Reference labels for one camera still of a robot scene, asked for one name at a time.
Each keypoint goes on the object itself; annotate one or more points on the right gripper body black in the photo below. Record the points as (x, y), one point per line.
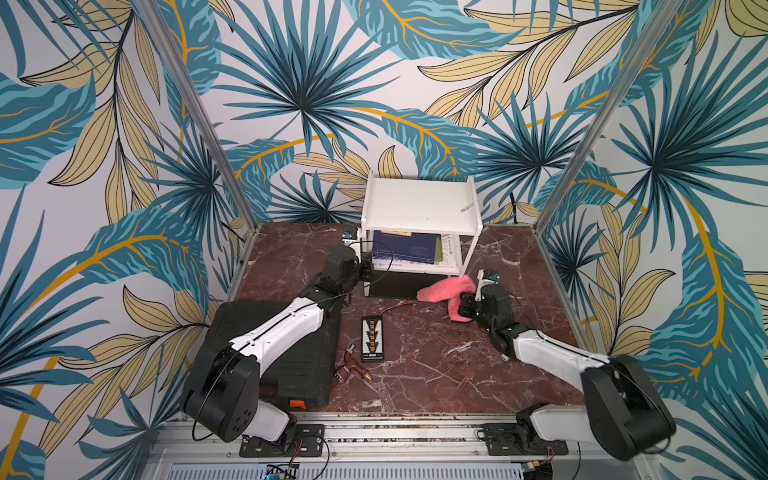
(470, 305)

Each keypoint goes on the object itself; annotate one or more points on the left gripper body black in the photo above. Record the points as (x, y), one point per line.
(365, 269)

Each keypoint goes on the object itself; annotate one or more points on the pink fluffy cloth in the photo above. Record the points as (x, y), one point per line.
(450, 291)

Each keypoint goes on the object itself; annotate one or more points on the white two-tier bookshelf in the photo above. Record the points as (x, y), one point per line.
(423, 206)

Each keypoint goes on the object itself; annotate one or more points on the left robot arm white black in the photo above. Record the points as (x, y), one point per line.
(221, 391)

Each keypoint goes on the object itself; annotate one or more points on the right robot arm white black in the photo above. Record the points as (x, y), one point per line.
(621, 410)

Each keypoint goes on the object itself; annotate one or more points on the black mat under shelf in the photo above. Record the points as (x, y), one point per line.
(400, 285)

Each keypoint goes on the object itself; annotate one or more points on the red black test leads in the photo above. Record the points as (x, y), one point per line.
(395, 307)

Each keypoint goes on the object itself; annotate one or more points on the dark blue book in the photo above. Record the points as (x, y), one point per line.
(411, 247)

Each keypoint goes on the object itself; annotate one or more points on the black bit holder strip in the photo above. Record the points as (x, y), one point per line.
(372, 339)

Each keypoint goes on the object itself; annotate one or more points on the black plastic tool case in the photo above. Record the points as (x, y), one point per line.
(302, 376)

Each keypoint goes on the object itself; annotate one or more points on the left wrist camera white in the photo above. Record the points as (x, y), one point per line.
(354, 243)

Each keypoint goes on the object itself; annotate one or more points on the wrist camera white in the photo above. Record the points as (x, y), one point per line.
(354, 243)
(485, 277)

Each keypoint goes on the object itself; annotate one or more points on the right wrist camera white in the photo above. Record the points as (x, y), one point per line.
(485, 277)

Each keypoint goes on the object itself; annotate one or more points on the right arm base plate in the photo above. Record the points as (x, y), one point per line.
(517, 439)

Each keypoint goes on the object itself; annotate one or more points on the aluminium rail at front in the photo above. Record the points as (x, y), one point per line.
(387, 446)

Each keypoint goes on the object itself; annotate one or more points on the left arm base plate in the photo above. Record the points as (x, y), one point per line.
(301, 441)

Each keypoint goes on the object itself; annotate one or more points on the left aluminium frame post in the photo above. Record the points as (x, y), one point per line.
(163, 41)

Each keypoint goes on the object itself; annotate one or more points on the aluminium frame post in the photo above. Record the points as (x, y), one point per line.
(163, 41)
(658, 22)

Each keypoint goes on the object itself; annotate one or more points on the right aluminium frame post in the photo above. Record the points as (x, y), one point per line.
(658, 22)

